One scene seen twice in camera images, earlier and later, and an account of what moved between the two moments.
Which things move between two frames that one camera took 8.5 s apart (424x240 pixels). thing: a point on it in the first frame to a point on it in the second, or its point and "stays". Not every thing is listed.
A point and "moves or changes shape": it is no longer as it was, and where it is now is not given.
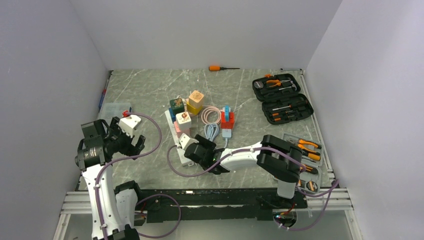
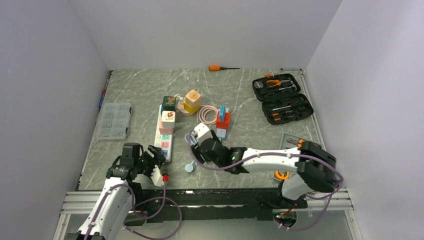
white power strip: [184, 160] to [164, 141]
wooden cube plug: [196, 99] moves or changes shape
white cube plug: [183, 120] to [168, 119]
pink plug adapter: [180, 132] to [164, 130]
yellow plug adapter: [191, 109] stays
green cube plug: [177, 105] to [169, 104]
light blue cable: [211, 131] moves or changes shape
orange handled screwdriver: [214, 68] stays
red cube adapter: [227, 125] moves or changes shape
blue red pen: [103, 94] stays
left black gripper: [129, 150] to [157, 159]
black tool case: [282, 100] stays
